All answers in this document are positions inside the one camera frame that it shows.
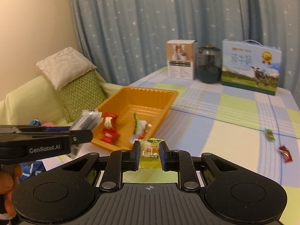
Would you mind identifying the clear black-print snack packet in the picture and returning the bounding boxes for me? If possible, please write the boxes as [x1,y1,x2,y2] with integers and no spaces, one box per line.
[70,110,103,156]

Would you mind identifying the yellow candy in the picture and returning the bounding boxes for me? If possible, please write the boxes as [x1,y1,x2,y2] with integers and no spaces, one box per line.
[139,138,162,169]

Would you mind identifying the green candy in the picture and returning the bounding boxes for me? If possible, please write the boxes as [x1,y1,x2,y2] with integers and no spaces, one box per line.
[264,128,276,141]

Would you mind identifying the red foil snack packet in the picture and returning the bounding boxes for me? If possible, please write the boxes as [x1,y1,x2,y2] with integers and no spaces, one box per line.
[279,145,293,163]

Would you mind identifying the person's left hand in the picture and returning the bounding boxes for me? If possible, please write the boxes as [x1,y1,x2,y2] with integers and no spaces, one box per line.
[0,164,22,219]

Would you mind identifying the white paper sheet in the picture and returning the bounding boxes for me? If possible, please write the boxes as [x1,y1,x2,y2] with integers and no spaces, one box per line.
[42,143,110,171]

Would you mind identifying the red candy in tray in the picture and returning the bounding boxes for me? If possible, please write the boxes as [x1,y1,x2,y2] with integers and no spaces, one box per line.
[103,112,119,133]
[100,132,120,145]

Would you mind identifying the light green sofa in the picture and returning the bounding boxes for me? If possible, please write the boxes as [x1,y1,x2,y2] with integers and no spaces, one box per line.
[1,70,121,126]

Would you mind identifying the blue patterned cloth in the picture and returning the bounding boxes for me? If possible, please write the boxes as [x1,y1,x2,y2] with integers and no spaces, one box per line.
[17,119,51,183]

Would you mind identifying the green-white snack in tray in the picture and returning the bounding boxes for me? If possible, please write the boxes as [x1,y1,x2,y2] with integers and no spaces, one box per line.
[130,112,152,144]

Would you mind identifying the green zigzag cushion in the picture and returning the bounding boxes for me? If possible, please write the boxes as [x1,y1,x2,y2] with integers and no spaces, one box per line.
[56,70,107,123]

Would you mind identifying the checkered tablecloth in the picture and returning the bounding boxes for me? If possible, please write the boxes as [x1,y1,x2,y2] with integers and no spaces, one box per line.
[42,67,300,225]

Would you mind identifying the orange plastic tray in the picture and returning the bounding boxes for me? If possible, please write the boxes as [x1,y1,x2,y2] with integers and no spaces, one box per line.
[91,86,179,152]

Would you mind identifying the beige cushion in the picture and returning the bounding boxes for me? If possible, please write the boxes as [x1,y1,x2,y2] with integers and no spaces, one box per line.
[35,47,97,90]

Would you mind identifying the dark green glass jar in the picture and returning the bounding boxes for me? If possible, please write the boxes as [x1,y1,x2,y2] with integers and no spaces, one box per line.
[196,45,222,84]

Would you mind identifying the white product box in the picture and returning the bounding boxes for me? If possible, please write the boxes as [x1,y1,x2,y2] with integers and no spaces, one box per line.
[166,40,198,80]

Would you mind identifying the milk carton gift box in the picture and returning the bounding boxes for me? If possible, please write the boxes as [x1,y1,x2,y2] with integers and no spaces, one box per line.
[221,39,282,95]

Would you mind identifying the blue star curtain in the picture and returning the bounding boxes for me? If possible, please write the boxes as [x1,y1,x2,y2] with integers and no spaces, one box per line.
[70,0,299,101]

